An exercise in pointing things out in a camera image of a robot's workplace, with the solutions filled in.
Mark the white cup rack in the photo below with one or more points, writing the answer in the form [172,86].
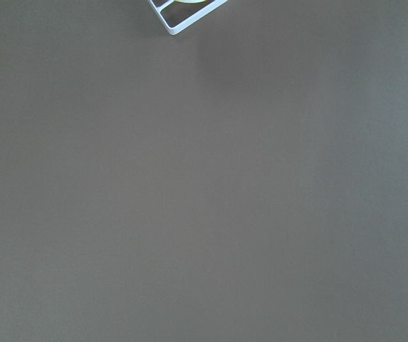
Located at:
[177,15]

